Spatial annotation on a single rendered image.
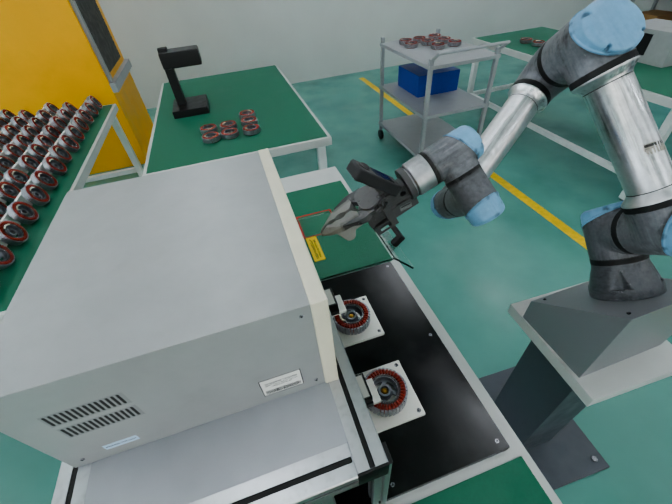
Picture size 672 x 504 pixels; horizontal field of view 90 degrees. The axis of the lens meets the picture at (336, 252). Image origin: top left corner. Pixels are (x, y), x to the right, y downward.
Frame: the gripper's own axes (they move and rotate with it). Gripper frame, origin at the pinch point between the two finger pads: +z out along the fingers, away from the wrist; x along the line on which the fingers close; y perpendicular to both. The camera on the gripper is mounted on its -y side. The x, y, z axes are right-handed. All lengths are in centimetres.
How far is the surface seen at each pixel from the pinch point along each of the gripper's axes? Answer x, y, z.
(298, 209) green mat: 71, 42, 15
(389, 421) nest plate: -26.9, 38.6, 13.2
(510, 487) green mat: -47, 50, -3
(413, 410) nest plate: -26.5, 41.4, 7.3
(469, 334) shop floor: 25, 141, -21
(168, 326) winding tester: -25.8, -22.4, 17.6
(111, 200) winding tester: 7.1, -27.2, 27.9
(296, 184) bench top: 92, 43, 11
